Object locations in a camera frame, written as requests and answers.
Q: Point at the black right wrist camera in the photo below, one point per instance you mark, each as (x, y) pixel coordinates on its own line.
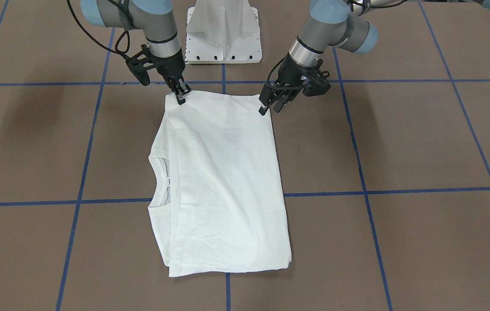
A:
(140, 63)

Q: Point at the white long-sleeve printed shirt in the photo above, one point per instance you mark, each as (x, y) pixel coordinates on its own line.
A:
(218, 205)

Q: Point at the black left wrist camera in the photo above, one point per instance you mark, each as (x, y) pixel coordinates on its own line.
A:
(317, 81)

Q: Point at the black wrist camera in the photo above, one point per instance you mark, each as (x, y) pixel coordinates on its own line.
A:
(140, 63)
(317, 81)

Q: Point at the white camera mast with base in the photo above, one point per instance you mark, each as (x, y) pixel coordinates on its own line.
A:
(223, 31)

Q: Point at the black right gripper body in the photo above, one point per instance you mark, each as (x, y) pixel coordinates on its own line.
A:
(170, 65)

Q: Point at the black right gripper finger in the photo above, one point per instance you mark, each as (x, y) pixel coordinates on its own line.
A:
(183, 88)
(177, 87)

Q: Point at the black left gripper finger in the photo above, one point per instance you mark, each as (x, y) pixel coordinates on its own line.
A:
(280, 102)
(267, 97)

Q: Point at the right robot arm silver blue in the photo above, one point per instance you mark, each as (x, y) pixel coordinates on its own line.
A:
(162, 51)

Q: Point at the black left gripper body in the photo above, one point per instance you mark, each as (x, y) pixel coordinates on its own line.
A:
(290, 72)

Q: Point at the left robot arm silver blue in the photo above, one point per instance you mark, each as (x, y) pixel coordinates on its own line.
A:
(331, 23)

